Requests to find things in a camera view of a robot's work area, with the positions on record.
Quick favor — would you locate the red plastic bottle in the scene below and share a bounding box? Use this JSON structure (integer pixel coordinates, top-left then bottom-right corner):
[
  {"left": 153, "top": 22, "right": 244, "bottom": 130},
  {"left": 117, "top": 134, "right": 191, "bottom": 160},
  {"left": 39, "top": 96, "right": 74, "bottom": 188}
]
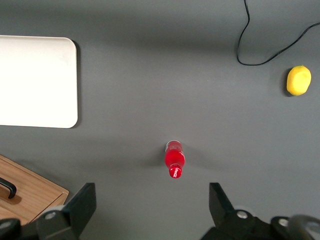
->
[{"left": 164, "top": 139, "right": 186, "bottom": 180}]

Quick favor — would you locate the wooden drawer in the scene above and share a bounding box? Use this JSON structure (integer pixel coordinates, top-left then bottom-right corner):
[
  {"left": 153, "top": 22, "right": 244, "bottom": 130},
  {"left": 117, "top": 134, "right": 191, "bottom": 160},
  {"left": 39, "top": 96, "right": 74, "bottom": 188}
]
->
[{"left": 0, "top": 158, "right": 63, "bottom": 223}]

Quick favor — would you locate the beige plastic tray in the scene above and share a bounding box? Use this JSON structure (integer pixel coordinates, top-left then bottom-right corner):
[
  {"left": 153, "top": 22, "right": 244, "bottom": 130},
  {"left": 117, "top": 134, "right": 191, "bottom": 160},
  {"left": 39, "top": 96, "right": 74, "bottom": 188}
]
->
[{"left": 0, "top": 35, "right": 79, "bottom": 129}]

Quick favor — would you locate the thin black table cable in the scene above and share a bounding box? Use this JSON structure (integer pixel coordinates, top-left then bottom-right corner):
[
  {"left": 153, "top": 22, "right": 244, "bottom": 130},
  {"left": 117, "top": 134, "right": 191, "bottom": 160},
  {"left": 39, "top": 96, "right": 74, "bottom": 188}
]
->
[{"left": 236, "top": 0, "right": 320, "bottom": 66}]

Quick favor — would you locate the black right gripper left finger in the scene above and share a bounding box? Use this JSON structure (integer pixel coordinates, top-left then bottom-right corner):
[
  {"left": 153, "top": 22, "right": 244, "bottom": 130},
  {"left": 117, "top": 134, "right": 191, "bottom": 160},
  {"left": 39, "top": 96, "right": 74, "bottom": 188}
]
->
[{"left": 35, "top": 182, "right": 97, "bottom": 240}]

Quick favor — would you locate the oak wooden cabinet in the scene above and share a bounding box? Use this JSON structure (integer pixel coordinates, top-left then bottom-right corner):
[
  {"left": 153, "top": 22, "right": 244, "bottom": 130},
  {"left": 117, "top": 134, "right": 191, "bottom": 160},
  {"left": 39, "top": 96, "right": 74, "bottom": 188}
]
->
[{"left": 0, "top": 154, "right": 70, "bottom": 226}]

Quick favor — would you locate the black metal drawer handle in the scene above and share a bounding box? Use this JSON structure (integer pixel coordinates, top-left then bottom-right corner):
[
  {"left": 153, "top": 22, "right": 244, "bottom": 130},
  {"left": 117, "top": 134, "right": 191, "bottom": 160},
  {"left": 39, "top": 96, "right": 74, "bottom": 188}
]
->
[{"left": 0, "top": 176, "right": 18, "bottom": 200}]

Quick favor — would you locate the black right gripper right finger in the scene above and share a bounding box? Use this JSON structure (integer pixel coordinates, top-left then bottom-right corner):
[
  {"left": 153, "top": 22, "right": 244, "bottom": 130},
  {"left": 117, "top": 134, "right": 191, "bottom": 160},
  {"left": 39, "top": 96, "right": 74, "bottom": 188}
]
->
[{"left": 199, "top": 182, "right": 276, "bottom": 240}]

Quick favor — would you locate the yellow lemon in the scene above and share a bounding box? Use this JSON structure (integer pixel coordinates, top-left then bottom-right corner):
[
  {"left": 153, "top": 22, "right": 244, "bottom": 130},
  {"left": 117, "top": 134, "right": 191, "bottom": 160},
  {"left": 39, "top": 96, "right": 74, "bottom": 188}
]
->
[{"left": 286, "top": 65, "right": 313, "bottom": 97}]

